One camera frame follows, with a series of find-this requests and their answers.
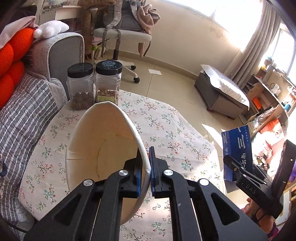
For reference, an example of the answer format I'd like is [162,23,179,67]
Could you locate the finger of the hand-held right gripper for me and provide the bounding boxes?
[223,155,271,186]
[273,140,296,202]

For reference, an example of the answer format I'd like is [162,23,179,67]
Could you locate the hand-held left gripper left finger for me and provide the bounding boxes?
[23,148,144,241]

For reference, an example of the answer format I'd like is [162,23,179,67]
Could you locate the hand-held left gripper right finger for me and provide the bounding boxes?
[149,146,270,241]

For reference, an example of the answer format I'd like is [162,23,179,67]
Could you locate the blue cardboard box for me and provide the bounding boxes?
[221,125,253,183]

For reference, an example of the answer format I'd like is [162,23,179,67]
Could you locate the red instant noodle paper bowl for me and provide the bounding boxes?
[65,101,151,226]

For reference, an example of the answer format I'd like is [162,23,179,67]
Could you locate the person's right hand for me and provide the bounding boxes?
[240,197,275,234]

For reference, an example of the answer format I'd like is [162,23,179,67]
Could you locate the grey storage ottoman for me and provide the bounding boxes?
[194,65,250,120]

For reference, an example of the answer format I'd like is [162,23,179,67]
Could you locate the wooden shelf unit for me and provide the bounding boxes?
[240,67,296,149]

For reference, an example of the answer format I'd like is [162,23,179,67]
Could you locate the white patterned cover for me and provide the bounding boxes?
[200,64,250,109]

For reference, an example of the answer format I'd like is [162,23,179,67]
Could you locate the plastic jar with green label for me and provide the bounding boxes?
[94,60,122,107]

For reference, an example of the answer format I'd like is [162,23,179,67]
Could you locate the plastic jar with brown contents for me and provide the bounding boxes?
[67,63,95,110]

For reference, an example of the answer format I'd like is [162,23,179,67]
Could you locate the small side window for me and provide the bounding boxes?
[261,30,296,75]

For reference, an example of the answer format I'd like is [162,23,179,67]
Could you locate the beige curtain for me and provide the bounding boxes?
[225,2,286,87]

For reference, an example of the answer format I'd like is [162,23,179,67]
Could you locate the green carton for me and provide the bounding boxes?
[91,45,102,58]

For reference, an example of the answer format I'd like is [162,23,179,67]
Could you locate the grey office chair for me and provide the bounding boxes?
[92,0,153,83]

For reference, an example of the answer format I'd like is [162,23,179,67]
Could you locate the grey striped quilt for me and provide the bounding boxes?
[0,74,67,232]

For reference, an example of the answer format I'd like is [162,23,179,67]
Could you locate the grey sofa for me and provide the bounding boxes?
[0,32,85,232]

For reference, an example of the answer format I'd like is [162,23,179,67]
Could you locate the pink blanket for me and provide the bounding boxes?
[136,2,161,57]

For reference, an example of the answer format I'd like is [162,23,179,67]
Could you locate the grey backpack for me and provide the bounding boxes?
[102,0,145,58]

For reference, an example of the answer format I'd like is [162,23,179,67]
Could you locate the taupe ribbed sofa cover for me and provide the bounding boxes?
[22,42,67,102]

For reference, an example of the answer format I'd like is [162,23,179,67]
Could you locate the large window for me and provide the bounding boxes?
[143,0,264,24]

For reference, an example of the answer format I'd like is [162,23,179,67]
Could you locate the white plush toy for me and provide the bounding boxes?
[33,20,70,39]

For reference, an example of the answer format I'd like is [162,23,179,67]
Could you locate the pink and white desk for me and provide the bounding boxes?
[39,5,84,35]

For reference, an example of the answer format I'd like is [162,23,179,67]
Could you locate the red bubble cushion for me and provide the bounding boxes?
[0,27,37,108]

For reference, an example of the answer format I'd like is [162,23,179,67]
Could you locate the pink cloth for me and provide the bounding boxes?
[0,17,40,44]

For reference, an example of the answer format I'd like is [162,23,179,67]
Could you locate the dark cloth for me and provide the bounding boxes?
[0,5,37,28]

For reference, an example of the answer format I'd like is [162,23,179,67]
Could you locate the navy bag strap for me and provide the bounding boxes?
[0,160,11,181]

